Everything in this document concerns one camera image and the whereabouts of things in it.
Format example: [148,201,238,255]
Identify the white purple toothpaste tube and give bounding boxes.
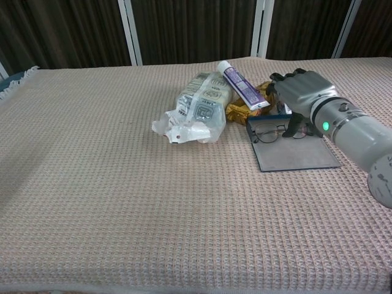
[216,60,271,111]

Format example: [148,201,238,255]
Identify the gold foil snack wrapper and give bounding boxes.
[225,81,276,125]

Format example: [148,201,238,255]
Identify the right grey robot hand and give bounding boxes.
[265,68,337,138]

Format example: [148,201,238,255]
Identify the dark blue glasses case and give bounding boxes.
[246,111,342,173]

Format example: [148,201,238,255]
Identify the beige waffle weave blanket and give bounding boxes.
[0,56,392,294]

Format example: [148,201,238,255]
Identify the clear plastic food bag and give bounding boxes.
[152,72,227,145]

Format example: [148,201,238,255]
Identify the thin metal eyeglasses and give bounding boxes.
[250,122,310,145]

